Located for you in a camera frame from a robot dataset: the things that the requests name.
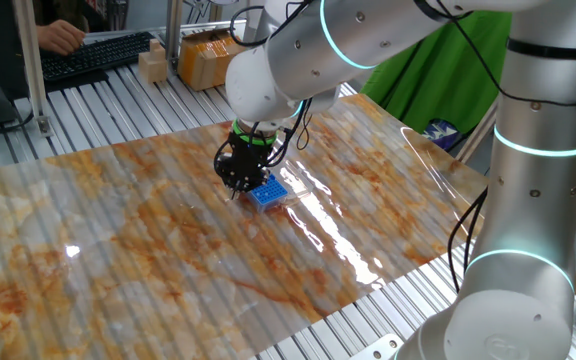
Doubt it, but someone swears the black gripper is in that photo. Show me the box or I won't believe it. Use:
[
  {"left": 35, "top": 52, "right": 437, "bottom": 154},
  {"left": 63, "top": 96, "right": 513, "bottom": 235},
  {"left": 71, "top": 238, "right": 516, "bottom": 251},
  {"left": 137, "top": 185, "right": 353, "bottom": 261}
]
[{"left": 212, "top": 132, "right": 276, "bottom": 201}]

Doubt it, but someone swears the blue pipette tip holder box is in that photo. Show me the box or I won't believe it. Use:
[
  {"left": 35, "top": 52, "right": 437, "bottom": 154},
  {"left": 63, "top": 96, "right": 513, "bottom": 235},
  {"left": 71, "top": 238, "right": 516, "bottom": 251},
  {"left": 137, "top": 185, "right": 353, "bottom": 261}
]
[{"left": 244, "top": 171, "right": 315, "bottom": 215}]

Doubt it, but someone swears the person's bare hand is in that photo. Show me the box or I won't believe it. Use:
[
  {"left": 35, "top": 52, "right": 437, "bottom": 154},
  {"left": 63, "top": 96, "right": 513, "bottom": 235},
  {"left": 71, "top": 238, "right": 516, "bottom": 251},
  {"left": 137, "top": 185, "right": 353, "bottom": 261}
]
[{"left": 35, "top": 18, "right": 88, "bottom": 56}]

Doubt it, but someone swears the orange marble pattern mat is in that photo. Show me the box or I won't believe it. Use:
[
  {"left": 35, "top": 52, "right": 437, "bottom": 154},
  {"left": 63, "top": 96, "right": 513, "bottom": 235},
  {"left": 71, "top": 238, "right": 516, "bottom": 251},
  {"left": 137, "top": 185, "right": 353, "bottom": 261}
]
[{"left": 0, "top": 93, "right": 513, "bottom": 360}]

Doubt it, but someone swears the taped cardboard box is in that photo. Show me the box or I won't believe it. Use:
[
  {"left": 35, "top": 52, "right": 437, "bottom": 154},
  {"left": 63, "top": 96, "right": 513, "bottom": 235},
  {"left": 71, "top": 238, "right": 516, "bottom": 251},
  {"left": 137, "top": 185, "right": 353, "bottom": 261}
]
[{"left": 176, "top": 27, "right": 244, "bottom": 93}]

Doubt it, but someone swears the wooden block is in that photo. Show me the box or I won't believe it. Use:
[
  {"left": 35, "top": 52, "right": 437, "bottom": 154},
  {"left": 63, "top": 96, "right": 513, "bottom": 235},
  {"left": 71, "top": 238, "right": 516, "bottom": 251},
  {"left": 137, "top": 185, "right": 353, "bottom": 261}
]
[{"left": 137, "top": 38, "right": 170, "bottom": 85}]

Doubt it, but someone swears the blue patterned bag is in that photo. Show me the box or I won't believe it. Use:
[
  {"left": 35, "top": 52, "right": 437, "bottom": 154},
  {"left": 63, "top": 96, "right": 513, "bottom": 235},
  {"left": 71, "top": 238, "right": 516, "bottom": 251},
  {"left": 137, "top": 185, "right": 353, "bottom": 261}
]
[{"left": 421, "top": 118, "right": 460, "bottom": 151}]

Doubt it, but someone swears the black computer keyboard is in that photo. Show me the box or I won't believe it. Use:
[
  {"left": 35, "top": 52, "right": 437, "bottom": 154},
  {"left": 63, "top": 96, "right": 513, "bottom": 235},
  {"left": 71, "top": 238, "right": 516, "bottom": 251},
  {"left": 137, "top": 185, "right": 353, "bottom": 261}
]
[{"left": 39, "top": 30, "right": 157, "bottom": 84}]

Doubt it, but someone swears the green cloth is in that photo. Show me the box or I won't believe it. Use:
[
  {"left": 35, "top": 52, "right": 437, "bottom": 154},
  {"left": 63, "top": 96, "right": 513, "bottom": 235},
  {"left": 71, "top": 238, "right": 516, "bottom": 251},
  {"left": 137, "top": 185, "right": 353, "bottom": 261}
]
[{"left": 360, "top": 9, "right": 514, "bottom": 136}]

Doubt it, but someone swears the person's dark torso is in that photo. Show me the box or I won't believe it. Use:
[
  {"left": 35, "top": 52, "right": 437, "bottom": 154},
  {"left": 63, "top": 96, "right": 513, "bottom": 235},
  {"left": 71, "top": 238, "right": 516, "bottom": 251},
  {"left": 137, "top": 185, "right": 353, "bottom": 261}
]
[{"left": 32, "top": 0, "right": 92, "bottom": 25}]

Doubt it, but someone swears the green flange ring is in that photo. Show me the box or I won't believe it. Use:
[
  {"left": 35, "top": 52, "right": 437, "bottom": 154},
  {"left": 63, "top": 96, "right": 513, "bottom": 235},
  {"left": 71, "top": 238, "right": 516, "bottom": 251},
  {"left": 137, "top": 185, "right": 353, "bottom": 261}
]
[{"left": 231, "top": 118, "right": 280, "bottom": 148}]

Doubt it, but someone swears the aluminium frame post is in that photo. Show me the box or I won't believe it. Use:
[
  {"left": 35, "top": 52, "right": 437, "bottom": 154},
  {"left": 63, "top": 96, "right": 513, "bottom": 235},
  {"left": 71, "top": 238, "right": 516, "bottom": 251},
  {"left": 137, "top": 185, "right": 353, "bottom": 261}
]
[
  {"left": 455, "top": 99, "right": 500, "bottom": 165},
  {"left": 11, "top": 0, "right": 54, "bottom": 138},
  {"left": 164, "top": 0, "right": 185, "bottom": 76}
]

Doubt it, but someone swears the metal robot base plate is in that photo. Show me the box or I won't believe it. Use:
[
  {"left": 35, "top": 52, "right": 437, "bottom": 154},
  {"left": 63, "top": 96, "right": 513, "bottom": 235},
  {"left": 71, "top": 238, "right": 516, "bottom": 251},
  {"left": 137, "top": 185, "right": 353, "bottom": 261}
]
[{"left": 350, "top": 333, "right": 405, "bottom": 360}]

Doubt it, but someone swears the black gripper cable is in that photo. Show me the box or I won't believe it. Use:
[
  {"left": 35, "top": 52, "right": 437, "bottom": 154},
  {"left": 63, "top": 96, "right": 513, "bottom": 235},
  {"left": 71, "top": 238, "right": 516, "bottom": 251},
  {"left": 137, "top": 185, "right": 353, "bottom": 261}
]
[{"left": 212, "top": 97, "right": 489, "bottom": 296}]

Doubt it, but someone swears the black camera cable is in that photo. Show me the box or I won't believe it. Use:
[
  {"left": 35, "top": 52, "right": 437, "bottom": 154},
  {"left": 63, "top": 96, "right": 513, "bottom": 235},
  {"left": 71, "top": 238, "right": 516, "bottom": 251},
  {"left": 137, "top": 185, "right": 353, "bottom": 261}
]
[{"left": 227, "top": 0, "right": 576, "bottom": 109}]

